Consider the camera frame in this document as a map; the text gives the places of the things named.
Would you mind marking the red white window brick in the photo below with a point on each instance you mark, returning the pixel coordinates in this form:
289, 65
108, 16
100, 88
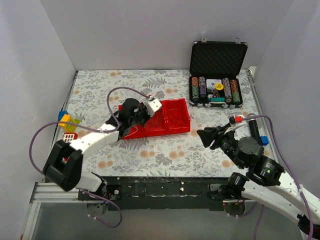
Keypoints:
69, 136

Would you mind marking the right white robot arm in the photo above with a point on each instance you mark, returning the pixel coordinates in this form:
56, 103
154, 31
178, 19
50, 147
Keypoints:
265, 181

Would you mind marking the black microphone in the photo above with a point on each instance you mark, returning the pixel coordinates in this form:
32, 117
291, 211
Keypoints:
254, 130

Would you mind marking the yellow green toy brick house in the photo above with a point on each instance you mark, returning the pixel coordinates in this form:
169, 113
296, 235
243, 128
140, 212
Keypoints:
69, 121

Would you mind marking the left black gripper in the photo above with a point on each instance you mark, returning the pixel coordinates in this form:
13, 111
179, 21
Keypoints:
144, 114

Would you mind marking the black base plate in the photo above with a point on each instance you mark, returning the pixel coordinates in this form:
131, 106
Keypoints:
165, 192

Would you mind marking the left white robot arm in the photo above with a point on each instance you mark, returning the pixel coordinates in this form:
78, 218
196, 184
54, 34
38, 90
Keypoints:
64, 165

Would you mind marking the black poker chip case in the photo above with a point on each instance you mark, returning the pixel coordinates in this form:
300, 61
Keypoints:
214, 73

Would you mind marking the red three-compartment tray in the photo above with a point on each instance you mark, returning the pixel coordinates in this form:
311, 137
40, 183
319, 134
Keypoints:
172, 118

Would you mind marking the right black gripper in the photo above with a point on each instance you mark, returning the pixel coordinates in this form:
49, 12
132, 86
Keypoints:
215, 139

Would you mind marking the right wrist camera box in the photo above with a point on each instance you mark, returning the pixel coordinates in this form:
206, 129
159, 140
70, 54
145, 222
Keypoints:
236, 121

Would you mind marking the small white red toy figure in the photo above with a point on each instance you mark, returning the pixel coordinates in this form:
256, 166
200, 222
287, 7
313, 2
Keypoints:
65, 160

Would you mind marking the small blue block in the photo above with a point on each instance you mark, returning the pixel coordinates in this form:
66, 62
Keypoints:
264, 140

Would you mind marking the floral table mat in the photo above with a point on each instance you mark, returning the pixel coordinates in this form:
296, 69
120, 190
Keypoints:
176, 155

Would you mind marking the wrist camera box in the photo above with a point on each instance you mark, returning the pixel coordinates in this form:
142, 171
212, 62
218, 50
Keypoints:
152, 105
236, 121

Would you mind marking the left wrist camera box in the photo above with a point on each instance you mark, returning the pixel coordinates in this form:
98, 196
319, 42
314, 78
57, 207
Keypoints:
152, 105

